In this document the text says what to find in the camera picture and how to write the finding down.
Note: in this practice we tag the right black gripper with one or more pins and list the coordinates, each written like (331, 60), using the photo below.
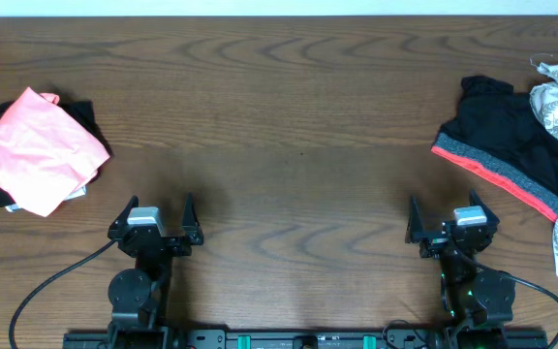
(435, 241)

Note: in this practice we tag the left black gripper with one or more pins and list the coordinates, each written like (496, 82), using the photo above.
(193, 237)

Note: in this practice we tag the black leggings with red waistband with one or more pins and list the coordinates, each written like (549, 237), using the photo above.
(496, 136)

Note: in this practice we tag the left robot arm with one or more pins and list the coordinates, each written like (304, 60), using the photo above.
(139, 296)

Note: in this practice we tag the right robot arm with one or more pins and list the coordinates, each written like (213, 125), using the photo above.
(478, 299)

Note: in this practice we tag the black folded garment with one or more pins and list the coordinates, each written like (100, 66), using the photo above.
(82, 112)

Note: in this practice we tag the pink folded cloth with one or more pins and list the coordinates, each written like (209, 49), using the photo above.
(45, 155)

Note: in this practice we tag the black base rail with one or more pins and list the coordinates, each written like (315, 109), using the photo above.
(389, 338)

